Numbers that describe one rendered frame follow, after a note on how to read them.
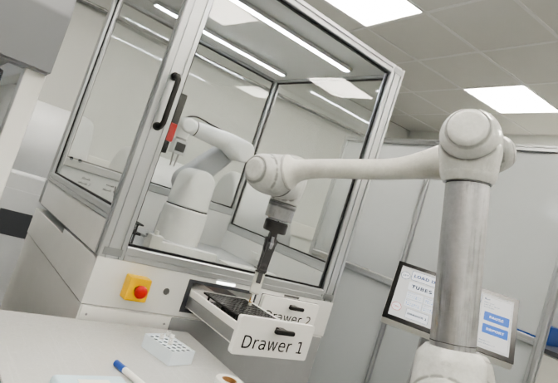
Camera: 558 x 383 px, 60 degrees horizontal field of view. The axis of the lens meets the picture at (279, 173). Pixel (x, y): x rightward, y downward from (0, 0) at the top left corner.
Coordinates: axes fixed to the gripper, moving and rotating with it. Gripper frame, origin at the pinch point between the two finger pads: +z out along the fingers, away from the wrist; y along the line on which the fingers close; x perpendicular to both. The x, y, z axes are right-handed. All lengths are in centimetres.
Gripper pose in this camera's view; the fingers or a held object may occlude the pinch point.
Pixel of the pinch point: (256, 282)
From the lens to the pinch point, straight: 156.4
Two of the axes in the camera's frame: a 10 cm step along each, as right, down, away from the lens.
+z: -3.1, 9.5, -0.7
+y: -0.9, 0.5, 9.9
